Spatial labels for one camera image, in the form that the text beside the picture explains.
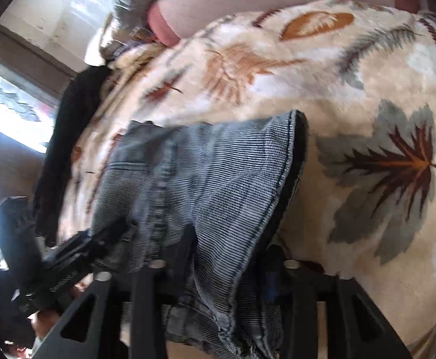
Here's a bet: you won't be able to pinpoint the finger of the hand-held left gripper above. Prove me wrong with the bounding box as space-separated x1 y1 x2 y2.
43 217 138 274

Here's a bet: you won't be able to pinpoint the cream leaf print blanket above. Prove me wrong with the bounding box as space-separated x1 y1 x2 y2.
54 0 436 359

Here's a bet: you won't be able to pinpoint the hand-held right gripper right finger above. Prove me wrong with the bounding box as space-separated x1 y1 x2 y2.
266 246 413 359

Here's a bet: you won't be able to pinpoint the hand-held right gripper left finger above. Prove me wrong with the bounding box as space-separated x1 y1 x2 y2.
35 226 198 359

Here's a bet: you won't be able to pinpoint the dark jacket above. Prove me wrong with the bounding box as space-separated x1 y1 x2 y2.
32 65 110 249

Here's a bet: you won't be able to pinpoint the gray-blue denim pants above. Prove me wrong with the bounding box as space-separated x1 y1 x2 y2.
91 109 310 359

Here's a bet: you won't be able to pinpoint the person's left hand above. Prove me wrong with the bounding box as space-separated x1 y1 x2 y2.
30 304 69 340

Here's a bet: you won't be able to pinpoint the window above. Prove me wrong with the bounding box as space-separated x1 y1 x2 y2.
0 52 61 155

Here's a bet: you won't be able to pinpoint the cream white cloth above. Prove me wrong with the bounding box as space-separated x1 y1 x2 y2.
84 13 157 69

